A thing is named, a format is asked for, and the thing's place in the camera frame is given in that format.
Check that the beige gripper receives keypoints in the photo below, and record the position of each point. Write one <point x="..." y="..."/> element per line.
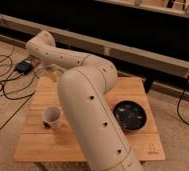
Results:
<point x="53" y="73"/>

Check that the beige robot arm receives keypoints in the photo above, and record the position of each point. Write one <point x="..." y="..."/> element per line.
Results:
<point x="81" y="90"/>

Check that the blue black power box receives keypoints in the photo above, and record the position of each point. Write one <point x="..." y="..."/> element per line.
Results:
<point x="24" y="67"/>

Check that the white paper cup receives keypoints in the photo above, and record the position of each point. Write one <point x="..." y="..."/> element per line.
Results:
<point x="52" y="116"/>

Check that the wooden table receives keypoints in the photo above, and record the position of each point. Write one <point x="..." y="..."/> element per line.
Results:
<point x="39" y="144"/>

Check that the black bowl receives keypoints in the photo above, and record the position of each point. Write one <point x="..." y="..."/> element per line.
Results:
<point x="130" y="115"/>

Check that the long wooden beam frame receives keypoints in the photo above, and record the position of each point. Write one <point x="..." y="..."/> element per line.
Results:
<point x="167" y="70"/>

